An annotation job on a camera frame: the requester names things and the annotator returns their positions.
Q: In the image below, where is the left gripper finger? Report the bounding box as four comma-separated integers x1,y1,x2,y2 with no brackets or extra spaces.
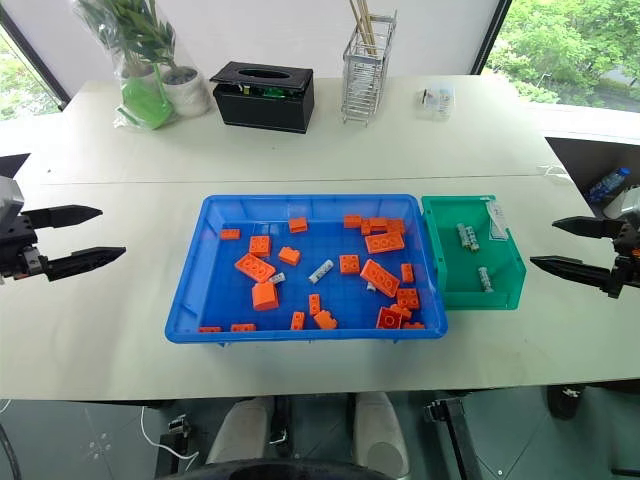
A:
22,204,104,231
39,246,128,284

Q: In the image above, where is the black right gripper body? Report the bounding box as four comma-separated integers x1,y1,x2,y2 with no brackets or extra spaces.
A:
611,222,640,291

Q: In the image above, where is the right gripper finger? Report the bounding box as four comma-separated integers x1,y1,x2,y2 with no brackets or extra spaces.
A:
551,215,624,242
529,255,626,300

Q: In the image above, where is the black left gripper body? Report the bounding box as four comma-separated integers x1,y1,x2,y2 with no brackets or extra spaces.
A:
0,212,50,281

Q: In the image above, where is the green plastic bin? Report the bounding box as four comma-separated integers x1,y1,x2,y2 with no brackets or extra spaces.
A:
420,194,528,312

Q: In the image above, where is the black tissue box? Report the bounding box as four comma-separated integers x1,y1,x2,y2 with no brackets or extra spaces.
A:
209,61,316,135

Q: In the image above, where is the plastic water bottle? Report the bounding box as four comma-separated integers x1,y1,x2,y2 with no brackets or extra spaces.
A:
588,166,633,204

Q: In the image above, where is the white paper label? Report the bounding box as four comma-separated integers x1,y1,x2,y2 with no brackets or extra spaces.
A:
486,199,510,239

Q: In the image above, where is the blue plastic tray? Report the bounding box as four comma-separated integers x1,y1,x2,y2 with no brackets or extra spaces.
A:
164,193,450,347

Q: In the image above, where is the white plant pot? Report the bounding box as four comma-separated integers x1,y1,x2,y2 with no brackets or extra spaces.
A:
161,65,212,119

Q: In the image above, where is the green plant in plastic bag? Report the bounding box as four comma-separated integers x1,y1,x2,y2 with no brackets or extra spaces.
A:
73,0,202,132

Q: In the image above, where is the small clear plastic cup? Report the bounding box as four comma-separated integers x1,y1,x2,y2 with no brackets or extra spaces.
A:
415,85,457,122

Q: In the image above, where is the black table leg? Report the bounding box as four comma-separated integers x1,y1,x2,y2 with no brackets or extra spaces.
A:
423,395,482,480

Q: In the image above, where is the white rounded robot leg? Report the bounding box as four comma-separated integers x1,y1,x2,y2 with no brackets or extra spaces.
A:
206,396,275,465
351,391,411,477

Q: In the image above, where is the dark rounded shape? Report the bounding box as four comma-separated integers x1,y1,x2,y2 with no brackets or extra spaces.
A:
183,458,372,480

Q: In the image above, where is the wooden stick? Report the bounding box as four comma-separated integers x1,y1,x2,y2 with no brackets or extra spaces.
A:
359,0,378,56
349,0,373,56

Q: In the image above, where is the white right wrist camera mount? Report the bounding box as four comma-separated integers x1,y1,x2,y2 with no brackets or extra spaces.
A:
619,185,640,227

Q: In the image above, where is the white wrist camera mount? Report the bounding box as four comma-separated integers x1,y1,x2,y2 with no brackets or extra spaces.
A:
0,174,26,217
619,185,640,227

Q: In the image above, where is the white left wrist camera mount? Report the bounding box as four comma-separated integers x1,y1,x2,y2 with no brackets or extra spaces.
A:
0,174,26,217

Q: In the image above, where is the black window frame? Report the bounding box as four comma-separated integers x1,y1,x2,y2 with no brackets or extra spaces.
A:
481,0,514,77
0,8,72,107

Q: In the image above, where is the white cable on floor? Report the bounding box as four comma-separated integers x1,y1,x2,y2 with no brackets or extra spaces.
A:
139,403,202,462

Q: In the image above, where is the metal wire holder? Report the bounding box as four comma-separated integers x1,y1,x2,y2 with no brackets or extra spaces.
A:
341,9,399,128

